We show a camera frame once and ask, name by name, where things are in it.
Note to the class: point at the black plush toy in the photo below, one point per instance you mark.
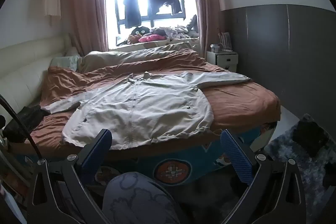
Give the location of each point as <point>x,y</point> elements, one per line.
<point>140,29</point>

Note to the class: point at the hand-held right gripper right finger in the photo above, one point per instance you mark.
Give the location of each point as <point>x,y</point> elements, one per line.
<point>236,157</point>

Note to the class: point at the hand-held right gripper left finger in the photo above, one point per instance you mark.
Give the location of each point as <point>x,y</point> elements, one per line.
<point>97,153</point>

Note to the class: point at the brown plush toy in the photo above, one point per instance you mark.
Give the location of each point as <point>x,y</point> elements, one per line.
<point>132,38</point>

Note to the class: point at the window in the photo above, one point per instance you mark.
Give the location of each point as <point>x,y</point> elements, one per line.
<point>111,16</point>

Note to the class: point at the white nightstand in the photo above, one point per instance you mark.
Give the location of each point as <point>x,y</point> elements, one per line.
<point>221,61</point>

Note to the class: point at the beige duvet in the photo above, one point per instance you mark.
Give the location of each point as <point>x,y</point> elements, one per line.
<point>136,57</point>

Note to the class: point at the person's right leg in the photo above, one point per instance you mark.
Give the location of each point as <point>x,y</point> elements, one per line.
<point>136,200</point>

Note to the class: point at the cream padded headboard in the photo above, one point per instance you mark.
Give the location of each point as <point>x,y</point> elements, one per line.
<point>23,66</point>

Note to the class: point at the beige jacket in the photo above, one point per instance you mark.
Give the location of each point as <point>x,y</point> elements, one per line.
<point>147,108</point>

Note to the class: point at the white cup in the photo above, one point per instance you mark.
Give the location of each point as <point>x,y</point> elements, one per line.
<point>214,48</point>

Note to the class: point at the black hanging coat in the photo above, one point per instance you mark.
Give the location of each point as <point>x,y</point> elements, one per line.
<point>130,6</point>

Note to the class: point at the black bag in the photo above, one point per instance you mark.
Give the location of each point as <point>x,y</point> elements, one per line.
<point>309,138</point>

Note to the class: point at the white rack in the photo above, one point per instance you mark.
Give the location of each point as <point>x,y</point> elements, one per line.
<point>225,40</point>

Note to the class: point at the dark cloth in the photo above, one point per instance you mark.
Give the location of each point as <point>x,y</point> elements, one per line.
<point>25,120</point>

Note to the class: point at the pile of light clothes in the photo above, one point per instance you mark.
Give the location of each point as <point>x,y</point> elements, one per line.
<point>176,31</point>

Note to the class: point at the light patterned pillow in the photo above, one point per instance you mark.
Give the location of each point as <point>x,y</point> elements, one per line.
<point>64,62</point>

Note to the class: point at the grey cloth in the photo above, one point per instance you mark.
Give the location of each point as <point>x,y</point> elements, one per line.
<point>193,23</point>

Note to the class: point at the pink cloth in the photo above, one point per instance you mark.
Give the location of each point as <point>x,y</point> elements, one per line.
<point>152,37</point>

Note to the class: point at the bed with brown sheet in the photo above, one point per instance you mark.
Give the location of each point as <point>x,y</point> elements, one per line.
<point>236,92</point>

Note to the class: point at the grey shaggy rug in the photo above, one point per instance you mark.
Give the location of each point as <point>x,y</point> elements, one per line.
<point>288,158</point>

